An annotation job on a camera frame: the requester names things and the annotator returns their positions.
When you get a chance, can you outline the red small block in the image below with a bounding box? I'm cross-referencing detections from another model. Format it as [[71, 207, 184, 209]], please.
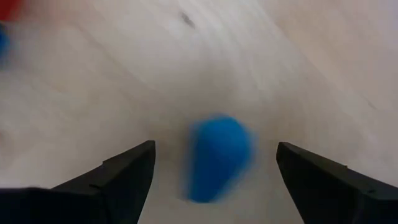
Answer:
[[0, 0, 25, 22]]

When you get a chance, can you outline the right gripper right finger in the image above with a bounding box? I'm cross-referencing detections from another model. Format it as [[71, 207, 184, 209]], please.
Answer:
[[275, 141, 398, 224]]

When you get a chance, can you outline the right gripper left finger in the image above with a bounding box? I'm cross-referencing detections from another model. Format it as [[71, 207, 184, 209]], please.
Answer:
[[0, 139, 156, 224]]

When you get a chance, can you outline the blue small block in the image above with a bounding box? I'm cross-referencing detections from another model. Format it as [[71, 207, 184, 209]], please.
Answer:
[[0, 23, 12, 60], [185, 113, 257, 205]]

